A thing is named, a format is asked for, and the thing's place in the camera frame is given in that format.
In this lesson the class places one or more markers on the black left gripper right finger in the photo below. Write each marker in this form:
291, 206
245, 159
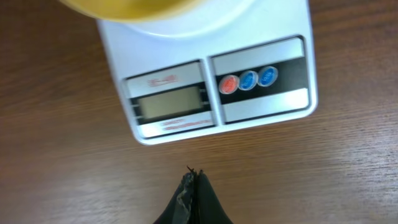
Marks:
209, 209

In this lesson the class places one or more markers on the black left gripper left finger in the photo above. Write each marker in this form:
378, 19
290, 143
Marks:
179, 208

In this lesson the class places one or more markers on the white digital kitchen scale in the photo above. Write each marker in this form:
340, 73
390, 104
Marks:
223, 66

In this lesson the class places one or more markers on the yellow plastic bowl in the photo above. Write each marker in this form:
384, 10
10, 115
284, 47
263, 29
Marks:
131, 10

